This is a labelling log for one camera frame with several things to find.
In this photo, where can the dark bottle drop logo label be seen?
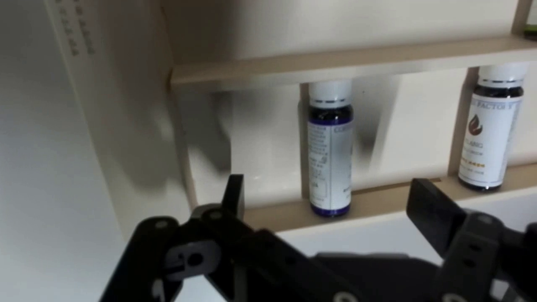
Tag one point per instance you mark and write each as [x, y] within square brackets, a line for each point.
[490, 134]

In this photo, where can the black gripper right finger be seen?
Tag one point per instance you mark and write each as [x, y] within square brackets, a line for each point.
[480, 252]

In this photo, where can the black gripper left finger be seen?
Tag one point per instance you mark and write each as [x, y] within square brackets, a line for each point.
[224, 257]

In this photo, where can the blue bottle white label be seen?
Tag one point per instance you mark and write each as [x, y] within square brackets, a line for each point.
[329, 151]

